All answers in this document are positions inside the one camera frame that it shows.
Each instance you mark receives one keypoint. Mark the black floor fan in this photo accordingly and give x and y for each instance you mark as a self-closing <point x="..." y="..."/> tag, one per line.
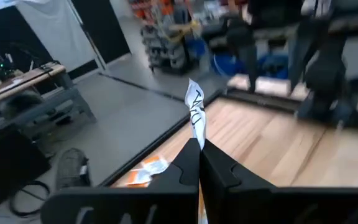
<point x="73" y="168"/>

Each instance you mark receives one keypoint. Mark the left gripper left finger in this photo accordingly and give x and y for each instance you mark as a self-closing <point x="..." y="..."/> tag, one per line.
<point x="120" y="208"/>

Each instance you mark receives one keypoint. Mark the orange white tea packet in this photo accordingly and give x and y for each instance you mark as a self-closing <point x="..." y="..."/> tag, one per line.
<point x="155" y="165"/>
<point x="138" y="179"/>
<point x="196" y="105"/>

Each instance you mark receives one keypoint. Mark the wooden workbench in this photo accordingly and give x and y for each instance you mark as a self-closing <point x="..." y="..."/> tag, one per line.
<point x="17" y="84"/>

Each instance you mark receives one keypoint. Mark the black partition panel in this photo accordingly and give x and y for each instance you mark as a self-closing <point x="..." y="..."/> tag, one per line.
<point x="11" y="37"/>
<point x="104" y="28"/>

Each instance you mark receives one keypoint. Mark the black equipment case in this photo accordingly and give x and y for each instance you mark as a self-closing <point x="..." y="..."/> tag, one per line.
<point x="8" y="161"/>

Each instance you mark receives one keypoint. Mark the blue storage bin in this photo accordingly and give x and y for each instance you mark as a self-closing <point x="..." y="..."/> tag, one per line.
<point x="273" y="67"/>
<point x="228" y="63"/>

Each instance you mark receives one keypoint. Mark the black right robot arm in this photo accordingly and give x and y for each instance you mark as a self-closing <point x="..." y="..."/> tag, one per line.
<point x="325" y="71"/>

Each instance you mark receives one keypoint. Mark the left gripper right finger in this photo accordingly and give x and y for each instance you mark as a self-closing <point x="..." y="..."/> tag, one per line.
<point x="275" y="208"/>

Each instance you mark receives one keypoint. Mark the white curtain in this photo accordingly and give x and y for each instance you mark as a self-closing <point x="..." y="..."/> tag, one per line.
<point x="57" y="31"/>

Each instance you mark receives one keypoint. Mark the shelf with orange bins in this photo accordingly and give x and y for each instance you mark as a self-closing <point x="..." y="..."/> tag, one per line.
<point x="166" y="46"/>

